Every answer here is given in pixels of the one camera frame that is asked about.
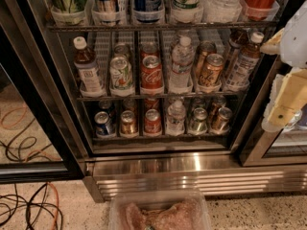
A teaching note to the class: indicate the silver green can bottom shelf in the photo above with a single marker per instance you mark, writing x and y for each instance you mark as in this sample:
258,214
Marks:
197,123

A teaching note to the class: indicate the tea bottle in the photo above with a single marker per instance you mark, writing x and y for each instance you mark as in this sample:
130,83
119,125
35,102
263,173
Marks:
246,61
237,39

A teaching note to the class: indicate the red can bottom shelf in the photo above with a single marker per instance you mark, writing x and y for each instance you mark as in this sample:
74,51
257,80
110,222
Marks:
152,124

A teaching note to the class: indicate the tea bottle right front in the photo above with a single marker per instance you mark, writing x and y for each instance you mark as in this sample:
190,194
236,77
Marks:
246,61

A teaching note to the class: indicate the blue can bottom shelf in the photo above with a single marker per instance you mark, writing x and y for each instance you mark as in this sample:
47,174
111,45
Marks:
103,124

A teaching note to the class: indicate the water bottle top shelf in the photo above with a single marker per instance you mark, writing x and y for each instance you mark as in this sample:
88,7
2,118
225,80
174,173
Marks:
222,11

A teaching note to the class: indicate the gold can bottom shelf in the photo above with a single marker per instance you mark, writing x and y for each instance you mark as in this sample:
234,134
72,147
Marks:
128,122

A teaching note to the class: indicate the white green soda can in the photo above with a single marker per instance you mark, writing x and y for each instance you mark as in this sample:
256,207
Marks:
120,73

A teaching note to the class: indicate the water bottle middle shelf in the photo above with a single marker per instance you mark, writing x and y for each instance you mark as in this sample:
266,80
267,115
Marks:
182,60

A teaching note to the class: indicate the stainless steel fridge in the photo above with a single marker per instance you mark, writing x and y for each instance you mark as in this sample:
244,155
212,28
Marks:
247,160

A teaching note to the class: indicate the tea bottle right rear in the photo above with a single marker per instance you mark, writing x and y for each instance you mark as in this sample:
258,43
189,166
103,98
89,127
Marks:
237,39

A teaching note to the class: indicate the orange can shelf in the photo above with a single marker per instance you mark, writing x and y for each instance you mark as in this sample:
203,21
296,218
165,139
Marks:
204,49
211,70

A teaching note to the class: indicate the tea bottle left middle shelf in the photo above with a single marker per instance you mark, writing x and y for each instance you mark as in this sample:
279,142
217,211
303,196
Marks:
86,63

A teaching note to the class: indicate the gold can bottom right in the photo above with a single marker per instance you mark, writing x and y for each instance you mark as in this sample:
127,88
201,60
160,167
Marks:
220,123

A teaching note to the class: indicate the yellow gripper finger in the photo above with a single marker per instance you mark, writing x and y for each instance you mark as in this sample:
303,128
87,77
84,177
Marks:
272,46
292,97

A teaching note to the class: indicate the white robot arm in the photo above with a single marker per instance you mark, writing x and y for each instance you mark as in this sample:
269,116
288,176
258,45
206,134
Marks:
293,46

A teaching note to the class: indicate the water bottle shelf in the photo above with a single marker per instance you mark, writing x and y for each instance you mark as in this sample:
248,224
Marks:
175,118
182,60
222,11

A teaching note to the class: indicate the glass fridge door left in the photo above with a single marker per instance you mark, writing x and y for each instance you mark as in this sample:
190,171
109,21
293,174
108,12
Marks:
35,143

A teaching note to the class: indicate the clear plastic bin with cloth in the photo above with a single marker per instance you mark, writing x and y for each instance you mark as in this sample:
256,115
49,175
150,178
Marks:
159,210

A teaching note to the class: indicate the water bottle bottom shelf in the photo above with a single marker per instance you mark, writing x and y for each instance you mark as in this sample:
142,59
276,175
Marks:
175,118

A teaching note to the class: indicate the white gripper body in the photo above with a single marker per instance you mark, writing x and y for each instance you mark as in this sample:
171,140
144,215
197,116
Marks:
296,45

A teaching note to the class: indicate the red cola can middle shelf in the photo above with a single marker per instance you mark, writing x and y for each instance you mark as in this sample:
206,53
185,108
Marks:
151,72

